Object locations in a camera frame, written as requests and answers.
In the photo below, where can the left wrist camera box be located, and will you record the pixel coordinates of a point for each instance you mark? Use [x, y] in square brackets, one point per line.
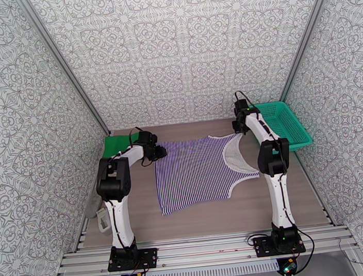
[146, 136]

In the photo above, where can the black round controller board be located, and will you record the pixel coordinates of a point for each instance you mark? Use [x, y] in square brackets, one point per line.
[287, 266]

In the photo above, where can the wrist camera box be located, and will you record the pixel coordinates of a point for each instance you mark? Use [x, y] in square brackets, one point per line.
[240, 105]
[146, 136]

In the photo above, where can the aluminium corner post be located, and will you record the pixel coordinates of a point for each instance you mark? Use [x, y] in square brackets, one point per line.
[308, 18]
[63, 60]

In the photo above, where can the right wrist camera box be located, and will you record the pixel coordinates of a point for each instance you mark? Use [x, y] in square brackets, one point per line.
[240, 105]

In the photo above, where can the white plastic bracket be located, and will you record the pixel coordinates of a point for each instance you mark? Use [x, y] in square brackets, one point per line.
[104, 223]

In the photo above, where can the green shirt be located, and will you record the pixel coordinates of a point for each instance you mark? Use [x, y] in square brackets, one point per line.
[114, 146]

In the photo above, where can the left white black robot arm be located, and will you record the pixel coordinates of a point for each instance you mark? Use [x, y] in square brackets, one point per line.
[120, 223]

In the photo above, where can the aluminium front frame rail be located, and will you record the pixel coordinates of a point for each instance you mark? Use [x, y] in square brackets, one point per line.
[206, 246]

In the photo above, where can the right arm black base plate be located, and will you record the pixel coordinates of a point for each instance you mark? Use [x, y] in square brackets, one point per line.
[262, 247]

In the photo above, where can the teal plastic basket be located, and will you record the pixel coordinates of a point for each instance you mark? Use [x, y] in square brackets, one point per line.
[287, 124]

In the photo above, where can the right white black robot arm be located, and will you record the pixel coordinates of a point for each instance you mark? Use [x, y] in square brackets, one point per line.
[279, 203]

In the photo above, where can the blue white striped tank top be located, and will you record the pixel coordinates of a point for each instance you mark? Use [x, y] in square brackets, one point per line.
[191, 173]

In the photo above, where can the grey pouch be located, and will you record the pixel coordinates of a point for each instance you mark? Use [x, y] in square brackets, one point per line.
[93, 207]

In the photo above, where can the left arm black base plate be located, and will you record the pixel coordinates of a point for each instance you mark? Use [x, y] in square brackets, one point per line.
[148, 257]

